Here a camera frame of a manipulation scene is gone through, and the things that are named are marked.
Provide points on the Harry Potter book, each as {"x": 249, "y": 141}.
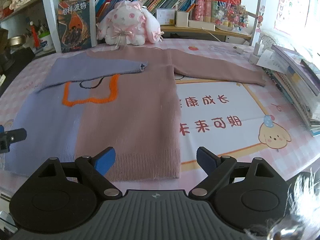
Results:
{"x": 76, "y": 25}

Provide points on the pink checkered table mat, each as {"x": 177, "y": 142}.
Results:
{"x": 242, "y": 120}

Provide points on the stack of notebooks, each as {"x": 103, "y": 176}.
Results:
{"x": 297, "y": 79}

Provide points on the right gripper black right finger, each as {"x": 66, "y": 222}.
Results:
{"x": 243, "y": 195}

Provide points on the red tassel ornament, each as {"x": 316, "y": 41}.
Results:
{"x": 34, "y": 34}

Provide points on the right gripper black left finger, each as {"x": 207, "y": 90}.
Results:
{"x": 59, "y": 197}

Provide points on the metal bowl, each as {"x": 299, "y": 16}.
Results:
{"x": 16, "y": 41}

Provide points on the pink and purple knit sweater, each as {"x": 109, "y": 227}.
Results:
{"x": 125, "y": 99}

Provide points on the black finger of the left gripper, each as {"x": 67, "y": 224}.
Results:
{"x": 9, "y": 137}

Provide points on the white pink plush bunny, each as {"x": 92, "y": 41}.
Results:
{"x": 129, "y": 23}

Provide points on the small white storage box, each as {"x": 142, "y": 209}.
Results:
{"x": 182, "y": 19}

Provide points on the white pen holder cup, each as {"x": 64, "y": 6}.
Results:
{"x": 46, "y": 41}

